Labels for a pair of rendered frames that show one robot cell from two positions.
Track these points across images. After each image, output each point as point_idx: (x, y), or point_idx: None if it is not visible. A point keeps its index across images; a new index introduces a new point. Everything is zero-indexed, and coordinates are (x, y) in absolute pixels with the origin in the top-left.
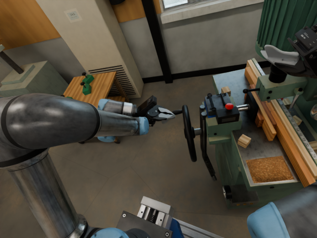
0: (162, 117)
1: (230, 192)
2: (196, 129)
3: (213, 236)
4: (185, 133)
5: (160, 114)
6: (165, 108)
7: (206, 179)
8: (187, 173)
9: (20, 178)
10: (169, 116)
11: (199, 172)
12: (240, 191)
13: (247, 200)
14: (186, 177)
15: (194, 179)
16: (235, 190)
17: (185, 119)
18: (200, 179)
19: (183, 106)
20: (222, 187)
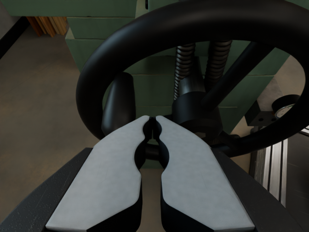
0: (225, 177)
1: (299, 95)
2: (191, 87)
3: (266, 188)
4: (217, 120)
5: (194, 208)
6: (91, 149)
7: (159, 191)
8: (143, 226)
9: None
10: (183, 133)
11: (146, 201)
12: (266, 95)
13: (280, 90)
14: (151, 231)
15: (157, 213)
16: (266, 102)
17: (269, 4)
18: (157, 201)
19: (134, 26)
20: (276, 115)
